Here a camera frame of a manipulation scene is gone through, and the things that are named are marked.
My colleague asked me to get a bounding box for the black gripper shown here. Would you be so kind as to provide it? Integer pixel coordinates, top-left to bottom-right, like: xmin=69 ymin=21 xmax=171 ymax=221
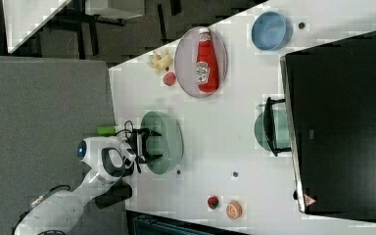
xmin=128 ymin=128 xmax=163 ymax=164

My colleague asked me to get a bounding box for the green strainer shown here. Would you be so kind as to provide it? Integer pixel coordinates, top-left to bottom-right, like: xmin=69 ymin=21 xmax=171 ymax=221
xmin=141 ymin=111 xmax=184 ymax=174

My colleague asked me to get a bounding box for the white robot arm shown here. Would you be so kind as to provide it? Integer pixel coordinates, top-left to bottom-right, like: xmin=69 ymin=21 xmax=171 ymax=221
xmin=12 ymin=128 xmax=161 ymax=235

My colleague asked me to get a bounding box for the green round toy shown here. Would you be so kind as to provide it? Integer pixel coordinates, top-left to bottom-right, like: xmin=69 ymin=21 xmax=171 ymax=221
xmin=97 ymin=126 xmax=116 ymax=136

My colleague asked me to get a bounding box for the pink strawberry toy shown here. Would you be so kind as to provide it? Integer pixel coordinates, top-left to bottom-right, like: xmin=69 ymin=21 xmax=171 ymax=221
xmin=163 ymin=71 xmax=176 ymax=86

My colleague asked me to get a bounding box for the peeled banana toy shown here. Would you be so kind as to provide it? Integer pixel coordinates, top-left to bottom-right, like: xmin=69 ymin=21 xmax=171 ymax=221
xmin=148 ymin=49 xmax=172 ymax=72

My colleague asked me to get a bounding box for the dark red strawberry toy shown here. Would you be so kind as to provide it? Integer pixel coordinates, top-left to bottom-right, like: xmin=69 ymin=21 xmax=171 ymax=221
xmin=208 ymin=196 xmax=219 ymax=210

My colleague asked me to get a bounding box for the red ketchup bottle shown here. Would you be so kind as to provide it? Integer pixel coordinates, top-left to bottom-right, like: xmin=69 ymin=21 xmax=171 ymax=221
xmin=196 ymin=27 xmax=219 ymax=93

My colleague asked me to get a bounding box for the grey round plate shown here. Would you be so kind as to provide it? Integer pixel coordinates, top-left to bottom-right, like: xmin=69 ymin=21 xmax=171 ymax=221
xmin=173 ymin=26 xmax=228 ymax=98

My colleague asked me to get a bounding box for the orange slice toy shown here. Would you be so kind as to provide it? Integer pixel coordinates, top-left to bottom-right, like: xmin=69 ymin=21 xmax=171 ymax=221
xmin=225 ymin=201 xmax=242 ymax=219

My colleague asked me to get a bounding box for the green mug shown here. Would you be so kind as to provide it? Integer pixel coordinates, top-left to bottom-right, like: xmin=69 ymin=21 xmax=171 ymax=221
xmin=254 ymin=104 xmax=290 ymax=151

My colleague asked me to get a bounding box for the blue bowl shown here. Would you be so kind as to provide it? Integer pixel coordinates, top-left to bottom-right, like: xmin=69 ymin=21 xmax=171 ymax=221
xmin=252 ymin=12 xmax=293 ymax=51

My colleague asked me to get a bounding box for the white side table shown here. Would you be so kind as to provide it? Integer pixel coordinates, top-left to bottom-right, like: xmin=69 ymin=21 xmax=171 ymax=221
xmin=1 ymin=0 xmax=71 ymax=54

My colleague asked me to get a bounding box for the black toaster oven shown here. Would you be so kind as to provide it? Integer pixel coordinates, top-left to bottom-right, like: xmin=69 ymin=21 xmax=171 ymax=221
xmin=280 ymin=30 xmax=376 ymax=222

